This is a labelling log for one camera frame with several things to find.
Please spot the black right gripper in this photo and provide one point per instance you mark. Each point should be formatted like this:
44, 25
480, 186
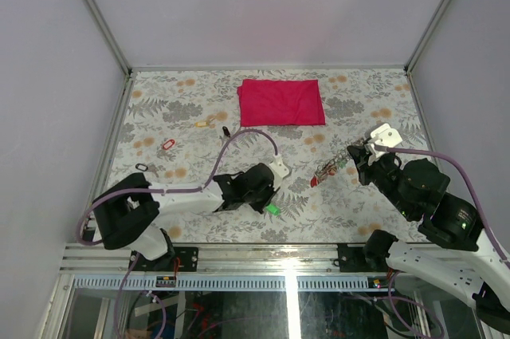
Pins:
360, 156

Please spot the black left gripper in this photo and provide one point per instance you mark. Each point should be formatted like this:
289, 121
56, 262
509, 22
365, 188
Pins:
271, 195

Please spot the grey disc with key rings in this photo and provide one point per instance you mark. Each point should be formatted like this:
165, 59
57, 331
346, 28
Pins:
338, 161

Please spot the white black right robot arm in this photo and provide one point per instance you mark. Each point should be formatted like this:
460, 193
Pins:
418, 191

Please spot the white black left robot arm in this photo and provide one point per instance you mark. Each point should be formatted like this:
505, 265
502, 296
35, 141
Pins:
132, 213

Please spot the black tag key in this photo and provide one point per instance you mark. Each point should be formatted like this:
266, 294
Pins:
226, 132
141, 167

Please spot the red folded cloth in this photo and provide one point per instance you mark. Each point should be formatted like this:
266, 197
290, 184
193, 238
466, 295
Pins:
280, 103

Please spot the yellow tag key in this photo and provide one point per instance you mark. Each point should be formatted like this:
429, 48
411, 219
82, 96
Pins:
208, 123

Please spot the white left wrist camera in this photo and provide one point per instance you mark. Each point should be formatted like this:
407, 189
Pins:
280, 171

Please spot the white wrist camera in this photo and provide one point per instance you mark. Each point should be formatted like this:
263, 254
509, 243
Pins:
280, 171
382, 135

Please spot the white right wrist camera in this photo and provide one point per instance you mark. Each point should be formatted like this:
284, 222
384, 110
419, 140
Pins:
382, 135

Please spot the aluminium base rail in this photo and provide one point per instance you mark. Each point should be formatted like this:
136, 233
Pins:
215, 258

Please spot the white slotted cable duct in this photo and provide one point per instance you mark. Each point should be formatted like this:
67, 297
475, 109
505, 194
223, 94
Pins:
340, 283

